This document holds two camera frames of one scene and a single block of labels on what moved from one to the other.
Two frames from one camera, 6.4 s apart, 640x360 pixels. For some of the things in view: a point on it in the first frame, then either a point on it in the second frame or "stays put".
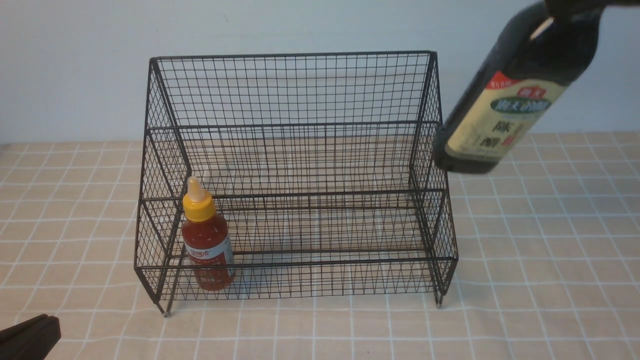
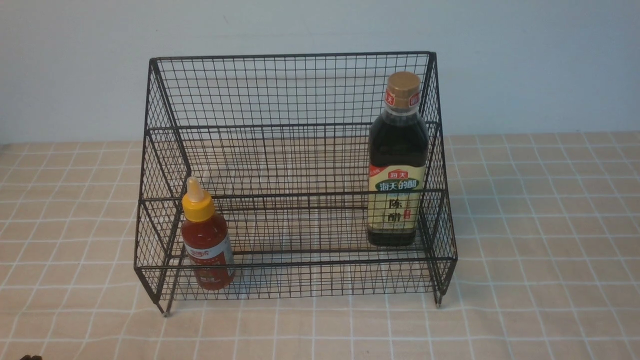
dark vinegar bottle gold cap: (539, 58) to (398, 164)
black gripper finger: (34, 339) to (29, 357)
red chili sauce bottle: (206, 241) stays put
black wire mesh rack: (309, 176) stays put
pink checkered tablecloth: (354, 249) stays put
